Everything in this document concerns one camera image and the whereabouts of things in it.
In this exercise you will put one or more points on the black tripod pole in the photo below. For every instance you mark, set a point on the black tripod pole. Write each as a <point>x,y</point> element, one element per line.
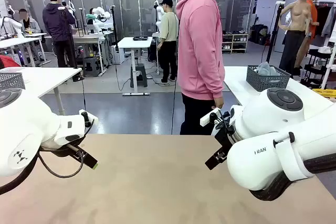
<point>68,37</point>

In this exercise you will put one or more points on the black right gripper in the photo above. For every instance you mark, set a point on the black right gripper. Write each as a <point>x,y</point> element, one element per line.
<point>225,141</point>

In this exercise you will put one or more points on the red garment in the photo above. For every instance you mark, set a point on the red garment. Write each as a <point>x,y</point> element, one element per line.
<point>9,62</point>

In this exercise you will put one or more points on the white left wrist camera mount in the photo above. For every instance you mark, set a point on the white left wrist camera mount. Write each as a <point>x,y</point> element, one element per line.
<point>89,117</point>

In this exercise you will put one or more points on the bare beige mannequin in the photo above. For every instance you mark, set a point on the bare beige mannequin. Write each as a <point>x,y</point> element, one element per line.
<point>296,16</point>

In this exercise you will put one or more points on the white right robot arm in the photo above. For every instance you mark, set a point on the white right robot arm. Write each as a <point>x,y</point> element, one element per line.
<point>262,119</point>

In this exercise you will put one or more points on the seated person grey jacket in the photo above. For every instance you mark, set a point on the seated person grey jacket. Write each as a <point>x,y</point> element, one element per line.
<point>30,24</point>

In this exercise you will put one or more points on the black tripod with white top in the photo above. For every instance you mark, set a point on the black tripod with white top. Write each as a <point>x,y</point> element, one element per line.
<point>274,30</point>

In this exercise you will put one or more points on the mannequin in orange shirt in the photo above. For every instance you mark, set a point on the mannequin in orange shirt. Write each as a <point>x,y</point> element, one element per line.
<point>313,11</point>

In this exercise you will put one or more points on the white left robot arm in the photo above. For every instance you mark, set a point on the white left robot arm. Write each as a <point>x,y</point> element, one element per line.
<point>26,129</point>

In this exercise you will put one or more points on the grey step stool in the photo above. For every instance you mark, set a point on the grey step stool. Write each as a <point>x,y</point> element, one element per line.
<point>91,65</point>

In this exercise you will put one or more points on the person in beige shirt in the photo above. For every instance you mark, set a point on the person in beige shirt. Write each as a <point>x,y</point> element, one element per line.
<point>168,27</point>

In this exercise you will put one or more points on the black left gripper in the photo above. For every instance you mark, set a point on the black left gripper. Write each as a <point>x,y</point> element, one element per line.
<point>74,151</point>

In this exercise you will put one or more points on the person's right forearm pink sleeve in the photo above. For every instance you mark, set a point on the person's right forearm pink sleeve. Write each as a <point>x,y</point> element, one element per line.
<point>216,87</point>

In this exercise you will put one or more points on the crumpled blue grey towel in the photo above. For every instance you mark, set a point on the crumpled blue grey towel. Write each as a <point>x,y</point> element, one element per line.
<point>263,68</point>

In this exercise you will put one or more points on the black shelf cart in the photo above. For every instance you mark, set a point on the black shelf cart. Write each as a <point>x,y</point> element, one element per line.
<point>315,72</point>

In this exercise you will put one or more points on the yellow crate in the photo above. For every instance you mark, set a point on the yellow crate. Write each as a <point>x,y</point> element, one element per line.
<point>325,94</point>

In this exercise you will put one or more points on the white side table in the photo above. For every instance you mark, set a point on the white side table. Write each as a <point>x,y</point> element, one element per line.
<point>236,82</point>
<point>44,77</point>

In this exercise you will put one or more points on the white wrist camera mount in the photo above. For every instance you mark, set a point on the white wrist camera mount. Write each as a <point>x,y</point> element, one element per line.
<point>89,117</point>
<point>208,117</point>

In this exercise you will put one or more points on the white hat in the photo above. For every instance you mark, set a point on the white hat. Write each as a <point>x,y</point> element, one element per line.
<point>325,50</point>

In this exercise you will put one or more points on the black bags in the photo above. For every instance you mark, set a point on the black bags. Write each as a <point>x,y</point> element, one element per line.
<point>258,35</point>

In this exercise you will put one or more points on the light grey plastic basket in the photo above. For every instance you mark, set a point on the light grey plastic basket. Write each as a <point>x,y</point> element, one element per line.
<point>11,81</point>

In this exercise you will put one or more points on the person in pink hoodie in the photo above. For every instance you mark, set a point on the person in pink hoodie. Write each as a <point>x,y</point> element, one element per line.
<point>199,37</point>

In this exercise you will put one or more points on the black pole stand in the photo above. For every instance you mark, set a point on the black pole stand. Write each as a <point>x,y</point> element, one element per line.
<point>114,24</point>

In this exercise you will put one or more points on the white workbench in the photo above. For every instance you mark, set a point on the white workbench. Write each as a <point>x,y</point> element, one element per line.
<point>89,37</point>

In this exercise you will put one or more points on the man in dark jacket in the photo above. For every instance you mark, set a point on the man in dark jacket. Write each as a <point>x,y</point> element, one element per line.
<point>58,22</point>

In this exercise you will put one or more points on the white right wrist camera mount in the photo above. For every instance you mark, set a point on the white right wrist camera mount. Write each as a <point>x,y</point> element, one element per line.
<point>208,117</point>

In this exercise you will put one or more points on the long white table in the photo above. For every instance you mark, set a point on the long white table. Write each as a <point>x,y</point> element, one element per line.
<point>15,42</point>

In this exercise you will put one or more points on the white shoe rack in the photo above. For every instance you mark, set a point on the white shoe rack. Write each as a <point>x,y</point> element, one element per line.
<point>235,43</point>

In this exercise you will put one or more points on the person's right hand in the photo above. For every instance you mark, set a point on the person's right hand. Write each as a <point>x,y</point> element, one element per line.
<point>219,103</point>

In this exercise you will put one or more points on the clothes rack with garments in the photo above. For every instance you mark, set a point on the clothes rack with garments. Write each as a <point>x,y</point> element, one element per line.
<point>324,19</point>

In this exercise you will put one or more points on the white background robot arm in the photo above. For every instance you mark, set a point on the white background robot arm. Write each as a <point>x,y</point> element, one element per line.
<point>160,11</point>
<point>101,14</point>
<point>13,23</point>

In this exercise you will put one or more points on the white standing desk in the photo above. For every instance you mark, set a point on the white standing desk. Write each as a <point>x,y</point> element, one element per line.
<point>134,43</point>

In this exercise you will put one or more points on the flat black device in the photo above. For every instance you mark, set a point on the flat black device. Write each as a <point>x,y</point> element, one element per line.
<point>139,38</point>

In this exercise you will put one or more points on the dark grey plastic basket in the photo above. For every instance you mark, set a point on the dark grey plastic basket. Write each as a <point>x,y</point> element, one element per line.
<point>265,82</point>

